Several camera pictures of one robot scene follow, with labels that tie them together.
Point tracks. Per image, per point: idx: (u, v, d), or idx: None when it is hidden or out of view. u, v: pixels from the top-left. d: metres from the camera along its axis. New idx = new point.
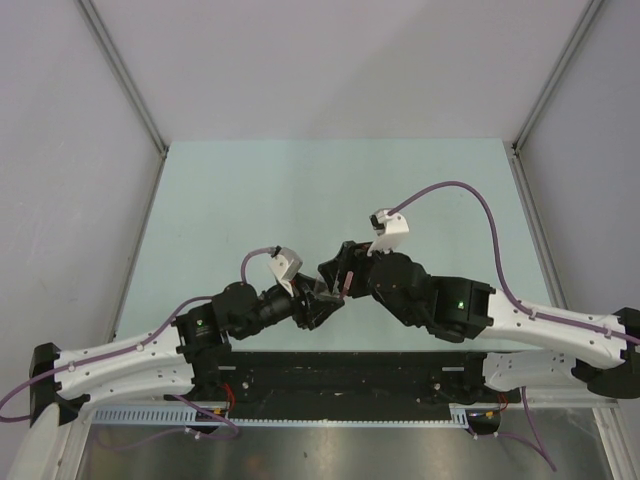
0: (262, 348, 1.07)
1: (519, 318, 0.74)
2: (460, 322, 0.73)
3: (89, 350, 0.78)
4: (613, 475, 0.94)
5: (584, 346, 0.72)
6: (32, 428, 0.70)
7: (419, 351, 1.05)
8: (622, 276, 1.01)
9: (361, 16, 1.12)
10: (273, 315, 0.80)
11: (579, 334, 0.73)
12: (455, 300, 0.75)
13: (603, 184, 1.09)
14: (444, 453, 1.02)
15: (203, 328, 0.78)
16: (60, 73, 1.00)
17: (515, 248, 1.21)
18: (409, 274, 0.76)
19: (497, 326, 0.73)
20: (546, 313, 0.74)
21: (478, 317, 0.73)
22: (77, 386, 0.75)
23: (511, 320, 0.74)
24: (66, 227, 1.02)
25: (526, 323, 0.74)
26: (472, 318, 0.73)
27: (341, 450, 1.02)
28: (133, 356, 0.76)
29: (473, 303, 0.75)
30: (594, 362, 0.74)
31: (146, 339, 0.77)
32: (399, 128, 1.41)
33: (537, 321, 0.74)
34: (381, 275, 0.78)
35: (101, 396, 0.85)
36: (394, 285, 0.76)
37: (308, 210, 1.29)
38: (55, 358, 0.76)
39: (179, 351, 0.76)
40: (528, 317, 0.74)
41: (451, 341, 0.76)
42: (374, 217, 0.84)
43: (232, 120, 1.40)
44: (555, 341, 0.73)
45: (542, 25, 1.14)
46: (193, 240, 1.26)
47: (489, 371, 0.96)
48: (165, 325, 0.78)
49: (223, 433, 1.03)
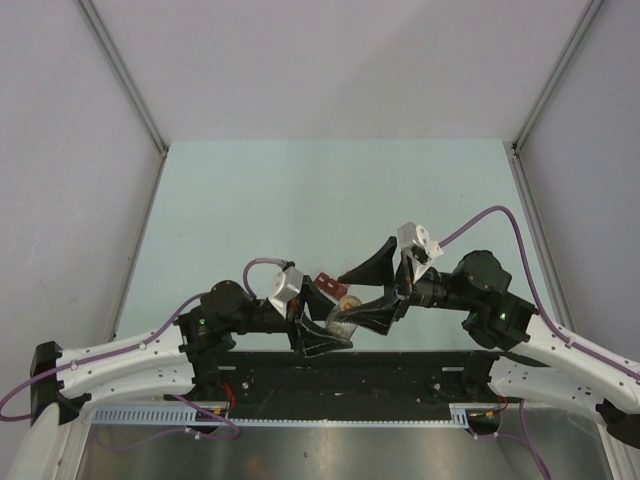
0: (266, 347, 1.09)
1: (555, 343, 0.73)
2: (497, 331, 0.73)
3: (90, 350, 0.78)
4: (613, 475, 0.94)
5: (612, 384, 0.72)
6: (33, 428, 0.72)
7: (415, 350, 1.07)
8: (622, 276, 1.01)
9: (361, 15, 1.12)
10: (265, 323, 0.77)
11: (611, 373, 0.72)
12: (497, 310, 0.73)
13: (603, 185, 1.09)
14: (444, 452, 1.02)
15: (204, 327, 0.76)
16: (58, 70, 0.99)
17: (514, 248, 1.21)
18: (500, 278, 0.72)
19: (532, 345, 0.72)
20: (581, 345, 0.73)
21: (516, 331, 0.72)
22: (79, 385, 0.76)
23: (545, 344, 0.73)
24: (65, 227, 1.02)
25: (561, 350, 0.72)
26: (510, 332, 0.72)
27: (341, 450, 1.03)
28: (134, 356, 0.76)
29: (518, 317, 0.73)
30: (615, 401, 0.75)
31: (149, 338, 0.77)
32: (399, 128, 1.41)
33: (572, 352, 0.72)
34: (476, 271, 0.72)
35: (102, 394, 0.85)
36: (486, 285, 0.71)
37: (308, 210, 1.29)
38: (58, 356, 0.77)
39: (181, 350, 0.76)
40: (564, 345, 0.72)
41: (484, 343, 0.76)
42: (417, 252, 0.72)
43: (233, 120, 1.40)
44: (584, 372, 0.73)
45: (541, 25, 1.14)
46: (194, 240, 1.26)
47: (499, 372, 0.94)
48: (167, 324, 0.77)
49: (222, 433, 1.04)
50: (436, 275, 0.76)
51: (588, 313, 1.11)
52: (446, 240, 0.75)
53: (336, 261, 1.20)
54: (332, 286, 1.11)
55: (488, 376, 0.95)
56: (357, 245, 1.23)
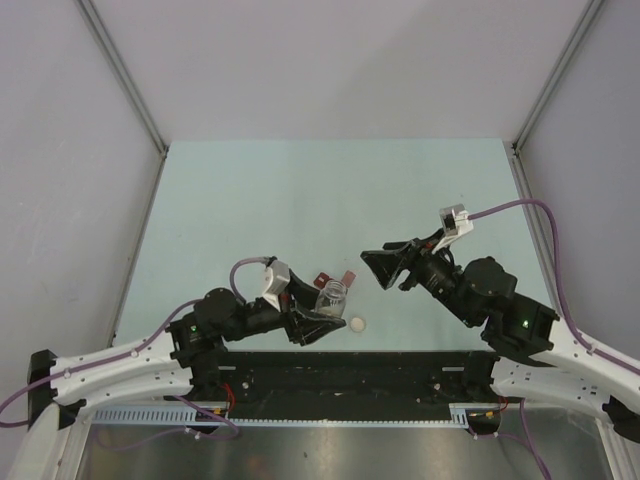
0: (263, 348, 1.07)
1: (578, 350, 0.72)
2: (520, 339, 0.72)
3: (84, 357, 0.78)
4: (613, 475, 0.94)
5: (633, 391, 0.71)
6: (32, 429, 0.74)
7: (413, 352, 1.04)
8: (622, 277, 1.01)
9: (361, 16, 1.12)
10: (260, 324, 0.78)
11: (634, 380, 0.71)
12: (518, 318, 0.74)
13: (604, 185, 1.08)
14: (444, 452, 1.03)
15: (196, 333, 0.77)
16: (59, 70, 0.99)
17: (512, 248, 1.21)
18: (506, 284, 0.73)
19: (555, 353, 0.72)
20: (603, 352, 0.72)
21: (539, 339, 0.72)
22: (73, 393, 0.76)
23: (568, 351, 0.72)
24: (65, 227, 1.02)
25: (583, 357, 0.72)
26: (534, 339, 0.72)
27: (341, 450, 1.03)
28: (127, 363, 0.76)
29: (540, 326, 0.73)
30: (633, 406, 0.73)
31: (141, 345, 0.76)
32: (398, 128, 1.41)
33: (593, 358, 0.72)
34: (477, 276, 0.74)
35: (97, 400, 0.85)
36: (490, 289, 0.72)
37: (307, 211, 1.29)
38: (52, 364, 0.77)
39: (173, 357, 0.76)
40: (586, 351, 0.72)
41: (508, 353, 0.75)
42: (448, 217, 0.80)
43: (232, 119, 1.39)
44: (603, 378, 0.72)
45: (542, 24, 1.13)
46: (193, 241, 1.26)
47: (501, 374, 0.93)
48: (158, 332, 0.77)
49: (222, 433, 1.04)
50: (453, 268, 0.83)
51: (589, 314, 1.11)
52: (476, 214, 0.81)
53: (335, 261, 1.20)
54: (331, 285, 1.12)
55: (489, 376, 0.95)
56: (357, 245, 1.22)
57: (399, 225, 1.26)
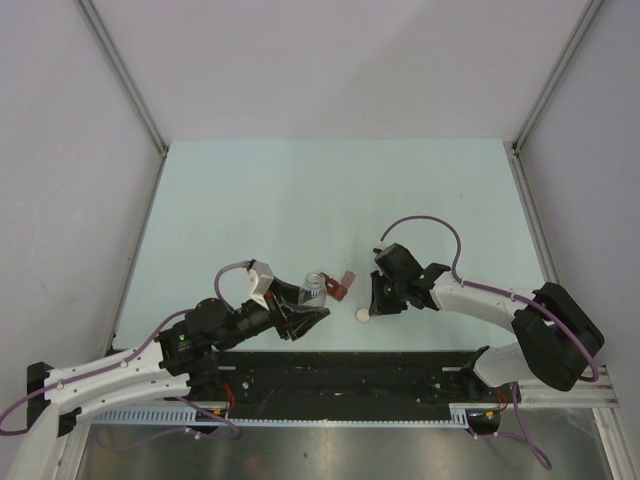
0: (266, 348, 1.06)
1: (453, 284, 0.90)
2: (419, 289, 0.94)
3: (76, 368, 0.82)
4: (613, 475, 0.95)
5: (489, 304, 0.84)
6: (33, 428, 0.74)
7: (411, 352, 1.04)
8: (622, 276, 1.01)
9: (361, 15, 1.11)
10: (251, 327, 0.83)
11: (489, 296, 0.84)
12: (418, 275, 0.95)
13: (602, 184, 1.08)
14: (444, 452, 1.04)
15: (184, 342, 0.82)
16: (58, 71, 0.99)
17: (512, 248, 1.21)
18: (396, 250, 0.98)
19: (438, 292, 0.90)
20: (472, 280, 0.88)
21: (429, 284, 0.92)
22: (66, 404, 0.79)
23: (445, 285, 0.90)
24: (65, 228, 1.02)
25: (457, 289, 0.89)
26: (424, 284, 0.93)
27: (341, 450, 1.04)
28: (117, 372, 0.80)
29: (433, 275, 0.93)
30: (505, 326, 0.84)
31: (130, 356, 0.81)
32: (399, 127, 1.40)
33: (464, 288, 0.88)
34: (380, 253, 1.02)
35: (92, 407, 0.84)
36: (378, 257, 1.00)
37: (306, 211, 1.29)
38: (45, 376, 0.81)
39: (162, 366, 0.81)
40: (458, 284, 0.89)
41: (421, 305, 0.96)
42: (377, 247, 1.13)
43: (232, 119, 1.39)
44: (474, 302, 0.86)
45: (542, 23, 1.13)
46: (193, 241, 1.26)
47: (482, 357, 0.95)
48: (147, 342, 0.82)
49: (222, 433, 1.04)
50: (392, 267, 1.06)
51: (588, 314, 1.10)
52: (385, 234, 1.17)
53: (335, 261, 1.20)
54: (331, 286, 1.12)
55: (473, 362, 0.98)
56: (357, 245, 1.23)
57: (399, 224, 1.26)
